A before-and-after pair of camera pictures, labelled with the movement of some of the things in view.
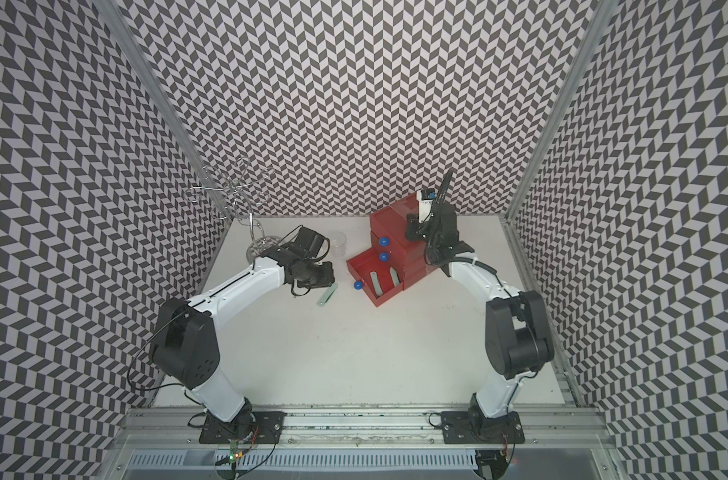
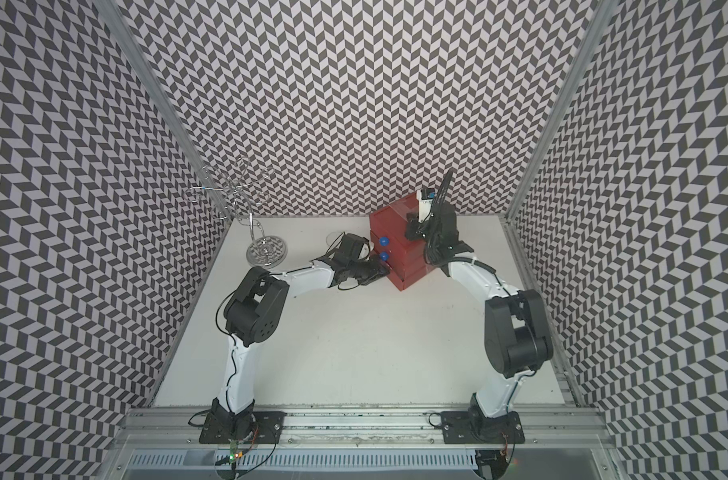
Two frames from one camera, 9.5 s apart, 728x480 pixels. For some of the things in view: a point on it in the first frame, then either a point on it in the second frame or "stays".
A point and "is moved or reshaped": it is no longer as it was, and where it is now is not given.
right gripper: x=412 y=228 stays
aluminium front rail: x=365 y=428 stays
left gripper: x=328 y=279 → x=377 y=274
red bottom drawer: x=378 y=276 is moved or reshaped
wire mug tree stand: x=236 y=196 stays
